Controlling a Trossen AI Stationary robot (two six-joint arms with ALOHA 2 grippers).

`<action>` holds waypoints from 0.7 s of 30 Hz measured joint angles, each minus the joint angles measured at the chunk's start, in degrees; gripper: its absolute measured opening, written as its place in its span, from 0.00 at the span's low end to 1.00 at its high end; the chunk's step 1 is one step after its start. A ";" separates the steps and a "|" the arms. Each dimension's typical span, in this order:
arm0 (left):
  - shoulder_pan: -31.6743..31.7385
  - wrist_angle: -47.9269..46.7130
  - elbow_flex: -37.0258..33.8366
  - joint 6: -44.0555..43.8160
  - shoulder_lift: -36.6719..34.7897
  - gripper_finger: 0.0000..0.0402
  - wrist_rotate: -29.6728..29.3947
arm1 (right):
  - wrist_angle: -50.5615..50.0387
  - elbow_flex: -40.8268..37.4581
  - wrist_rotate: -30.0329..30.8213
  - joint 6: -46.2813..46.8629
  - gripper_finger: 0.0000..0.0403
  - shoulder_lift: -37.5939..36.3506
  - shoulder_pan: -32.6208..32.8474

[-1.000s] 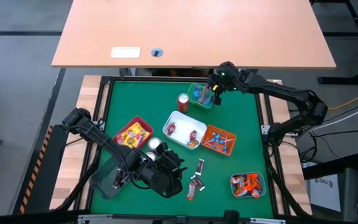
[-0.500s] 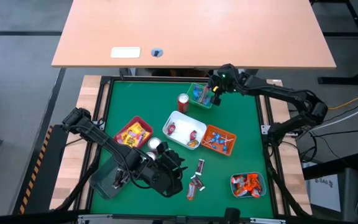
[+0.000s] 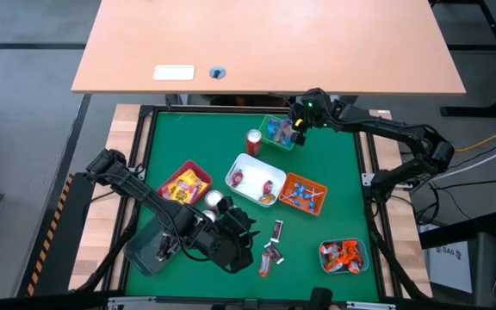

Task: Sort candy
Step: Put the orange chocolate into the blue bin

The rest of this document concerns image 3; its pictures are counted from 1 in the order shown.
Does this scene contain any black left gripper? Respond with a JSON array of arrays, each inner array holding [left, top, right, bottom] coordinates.
[[195, 214, 257, 275]]

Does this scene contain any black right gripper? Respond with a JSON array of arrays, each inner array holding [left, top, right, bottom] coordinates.
[[289, 107, 313, 146]]

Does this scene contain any blue Haribo pack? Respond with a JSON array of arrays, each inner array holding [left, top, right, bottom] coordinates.
[[266, 117, 281, 140]]

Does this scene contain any green plastic basket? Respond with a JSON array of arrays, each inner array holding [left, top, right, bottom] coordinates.
[[258, 114, 301, 152]]

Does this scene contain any silver can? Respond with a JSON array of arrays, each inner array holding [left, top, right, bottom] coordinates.
[[204, 189, 226, 213]]

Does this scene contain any green table mat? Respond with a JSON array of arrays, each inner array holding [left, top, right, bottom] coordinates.
[[125, 110, 381, 302]]

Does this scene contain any white plastic bin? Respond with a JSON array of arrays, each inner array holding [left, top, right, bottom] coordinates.
[[225, 152, 288, 208]]

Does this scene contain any orange plastic basket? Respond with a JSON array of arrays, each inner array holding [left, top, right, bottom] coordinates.
[[278, 171, 329, 216]]

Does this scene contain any teal plastic bin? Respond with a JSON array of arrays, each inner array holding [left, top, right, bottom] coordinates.
[[319, 238, 370, 276]]

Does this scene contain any light wooden desk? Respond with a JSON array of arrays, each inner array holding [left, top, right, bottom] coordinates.
[[70, 0, 467, 96]]

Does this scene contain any dark grey plastic bin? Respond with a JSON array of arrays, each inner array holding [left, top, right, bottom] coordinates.
[[122, 209, 190, 276]]

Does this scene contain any red plastic bin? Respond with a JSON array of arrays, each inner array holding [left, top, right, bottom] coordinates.
[[157, 160, 214, 207]]

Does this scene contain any white rectangular tray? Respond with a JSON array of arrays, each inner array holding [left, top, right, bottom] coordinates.
[[152, 64, 196, 82]]

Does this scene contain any black yellow hazard ramp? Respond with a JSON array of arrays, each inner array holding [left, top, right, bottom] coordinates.
[[17, 171, 98, 298]]

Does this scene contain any white cardboard box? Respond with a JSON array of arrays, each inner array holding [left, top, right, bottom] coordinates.
[[427, 243, 475, 295]]

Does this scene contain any black aluminium table frame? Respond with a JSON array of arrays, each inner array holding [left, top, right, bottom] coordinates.
[[69, 102, 437, 310]]

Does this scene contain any black teleoperation handle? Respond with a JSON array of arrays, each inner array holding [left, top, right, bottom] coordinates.
[[309, 287, 334, 310]]

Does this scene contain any black desk leg frame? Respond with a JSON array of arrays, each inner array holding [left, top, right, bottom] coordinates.
[[428, 0, 496, 118]]

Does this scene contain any white cable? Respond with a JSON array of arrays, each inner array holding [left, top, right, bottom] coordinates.
[[431, 141, 496, 182]]

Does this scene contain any yellow cable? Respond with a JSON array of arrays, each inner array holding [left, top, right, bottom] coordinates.
[[454, 132, 496, 154]]

